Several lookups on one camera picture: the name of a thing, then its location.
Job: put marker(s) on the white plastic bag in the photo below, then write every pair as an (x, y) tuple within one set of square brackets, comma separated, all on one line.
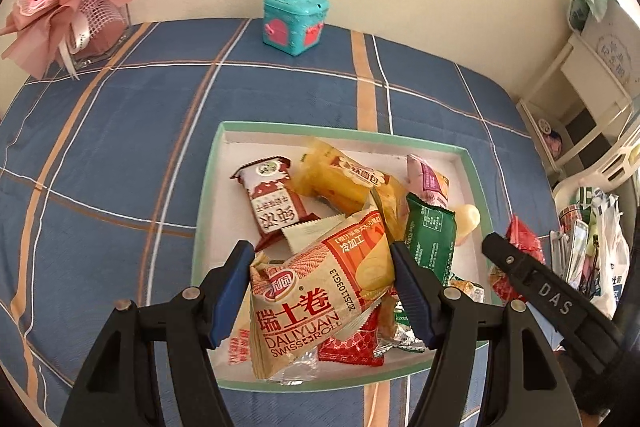
[(612, 257)]

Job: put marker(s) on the yellow bread packet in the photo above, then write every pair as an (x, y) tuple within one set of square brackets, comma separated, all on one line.
[(340, 177)]

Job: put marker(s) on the grey flat packet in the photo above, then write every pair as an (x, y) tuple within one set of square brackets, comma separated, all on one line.
[(559, 252)]

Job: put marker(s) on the beige swiss roll packet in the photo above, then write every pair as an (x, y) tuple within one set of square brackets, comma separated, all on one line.
[(310, 297)]

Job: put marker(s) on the white plastic chair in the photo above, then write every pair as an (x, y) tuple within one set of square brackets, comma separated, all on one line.
[(615, 167)]

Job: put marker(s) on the teal toy box with hearts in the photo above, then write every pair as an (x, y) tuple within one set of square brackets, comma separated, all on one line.
[(292, 22)]

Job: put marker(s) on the small red white packet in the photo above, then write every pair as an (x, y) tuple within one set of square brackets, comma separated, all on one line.
[(272, 202)]

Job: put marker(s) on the grey printed sign board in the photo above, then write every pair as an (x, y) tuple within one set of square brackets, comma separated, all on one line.
[(617, 52)]

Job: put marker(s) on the red flower-print snack packet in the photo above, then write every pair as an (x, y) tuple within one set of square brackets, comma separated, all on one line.
[(525, 247)]

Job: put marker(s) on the white wooden shelf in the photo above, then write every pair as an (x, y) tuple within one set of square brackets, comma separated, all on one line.
[(580, 72)]

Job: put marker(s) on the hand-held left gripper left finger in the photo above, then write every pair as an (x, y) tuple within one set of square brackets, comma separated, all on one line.
[(232, 297)]

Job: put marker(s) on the pink swiss roll packet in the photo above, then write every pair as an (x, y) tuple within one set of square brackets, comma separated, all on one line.
[(430, 182)]

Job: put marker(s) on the blue plaid tablecloth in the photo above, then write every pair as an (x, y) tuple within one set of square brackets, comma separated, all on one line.
[(125, 132)]

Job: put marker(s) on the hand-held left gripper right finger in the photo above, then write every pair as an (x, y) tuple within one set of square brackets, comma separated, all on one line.
[(410, 292)]

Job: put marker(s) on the clear acrylic box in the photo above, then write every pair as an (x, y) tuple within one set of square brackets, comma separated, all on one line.
[(107, 37)]

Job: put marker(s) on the teal-rimmed white cardboard tray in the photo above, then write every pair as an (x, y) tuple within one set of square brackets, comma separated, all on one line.
[(235, 152)]

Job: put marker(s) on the teal cloth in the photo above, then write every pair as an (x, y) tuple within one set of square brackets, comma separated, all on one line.
[(587, 4)]

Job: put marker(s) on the long red snack packet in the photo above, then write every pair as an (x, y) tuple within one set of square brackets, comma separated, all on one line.
[(350, 344)]

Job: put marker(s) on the white jelly cup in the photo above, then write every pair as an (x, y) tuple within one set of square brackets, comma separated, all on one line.
[(467, 219)]

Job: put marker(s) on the dark green snack packet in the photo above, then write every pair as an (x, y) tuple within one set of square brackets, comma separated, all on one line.
[(430, 232)]

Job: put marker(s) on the green and white snack packet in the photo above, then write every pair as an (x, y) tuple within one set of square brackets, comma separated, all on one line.
[(467, 289)]

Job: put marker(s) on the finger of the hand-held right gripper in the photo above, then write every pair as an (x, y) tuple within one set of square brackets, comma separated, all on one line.
[(550, 297)]

